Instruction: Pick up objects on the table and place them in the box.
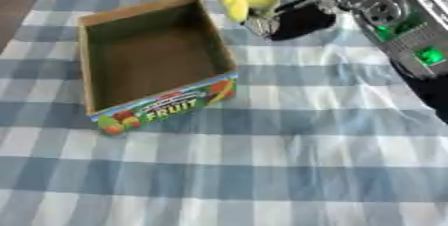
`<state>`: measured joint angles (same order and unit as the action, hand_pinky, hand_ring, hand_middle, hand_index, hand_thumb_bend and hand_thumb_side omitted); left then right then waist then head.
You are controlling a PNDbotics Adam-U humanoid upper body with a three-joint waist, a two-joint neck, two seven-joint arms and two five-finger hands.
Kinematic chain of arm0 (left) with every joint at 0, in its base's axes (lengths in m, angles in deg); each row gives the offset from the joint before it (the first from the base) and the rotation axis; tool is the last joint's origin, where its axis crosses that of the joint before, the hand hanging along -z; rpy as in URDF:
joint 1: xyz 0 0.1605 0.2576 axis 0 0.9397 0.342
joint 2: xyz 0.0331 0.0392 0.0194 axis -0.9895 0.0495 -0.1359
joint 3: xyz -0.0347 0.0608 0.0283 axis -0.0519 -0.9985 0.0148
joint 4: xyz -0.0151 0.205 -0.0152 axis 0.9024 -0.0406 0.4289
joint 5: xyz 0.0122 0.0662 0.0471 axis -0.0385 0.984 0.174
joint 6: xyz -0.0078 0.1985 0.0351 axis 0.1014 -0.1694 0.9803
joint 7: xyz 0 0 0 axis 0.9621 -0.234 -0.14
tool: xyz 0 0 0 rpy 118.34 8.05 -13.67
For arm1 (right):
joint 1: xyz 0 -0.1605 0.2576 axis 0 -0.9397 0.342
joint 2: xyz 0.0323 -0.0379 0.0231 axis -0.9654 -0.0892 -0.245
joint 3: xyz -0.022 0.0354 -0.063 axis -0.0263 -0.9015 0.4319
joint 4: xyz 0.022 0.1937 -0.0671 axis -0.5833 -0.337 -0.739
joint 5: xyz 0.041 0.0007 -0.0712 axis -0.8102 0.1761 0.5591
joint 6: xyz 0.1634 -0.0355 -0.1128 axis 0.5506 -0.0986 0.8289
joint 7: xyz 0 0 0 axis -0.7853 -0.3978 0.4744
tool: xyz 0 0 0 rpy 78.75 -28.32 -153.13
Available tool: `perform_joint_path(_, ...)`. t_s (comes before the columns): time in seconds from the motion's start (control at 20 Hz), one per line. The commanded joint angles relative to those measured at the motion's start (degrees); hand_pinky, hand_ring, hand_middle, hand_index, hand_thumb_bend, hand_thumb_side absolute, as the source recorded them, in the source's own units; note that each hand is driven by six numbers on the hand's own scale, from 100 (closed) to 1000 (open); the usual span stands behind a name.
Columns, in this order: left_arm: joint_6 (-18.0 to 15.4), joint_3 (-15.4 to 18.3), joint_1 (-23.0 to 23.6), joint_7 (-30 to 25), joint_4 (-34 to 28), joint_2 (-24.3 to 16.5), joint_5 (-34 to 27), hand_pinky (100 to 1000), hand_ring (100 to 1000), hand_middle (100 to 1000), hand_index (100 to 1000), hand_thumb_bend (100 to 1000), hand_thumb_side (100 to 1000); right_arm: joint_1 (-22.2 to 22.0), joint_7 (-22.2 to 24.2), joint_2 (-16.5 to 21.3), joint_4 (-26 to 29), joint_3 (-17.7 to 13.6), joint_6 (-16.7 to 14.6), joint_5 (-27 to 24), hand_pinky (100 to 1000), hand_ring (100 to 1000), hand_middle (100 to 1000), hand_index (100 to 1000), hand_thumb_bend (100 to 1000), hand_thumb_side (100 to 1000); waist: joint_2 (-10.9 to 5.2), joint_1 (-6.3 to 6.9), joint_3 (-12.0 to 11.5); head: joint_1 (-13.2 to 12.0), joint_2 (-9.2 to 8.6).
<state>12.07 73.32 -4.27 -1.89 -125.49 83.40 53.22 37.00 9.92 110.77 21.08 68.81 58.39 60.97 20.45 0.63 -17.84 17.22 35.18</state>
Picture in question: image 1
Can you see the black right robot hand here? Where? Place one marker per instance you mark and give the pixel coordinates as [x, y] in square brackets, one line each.
[300, 20]

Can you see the open cardboard box printed front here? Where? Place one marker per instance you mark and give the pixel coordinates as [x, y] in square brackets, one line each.
[153, 57]

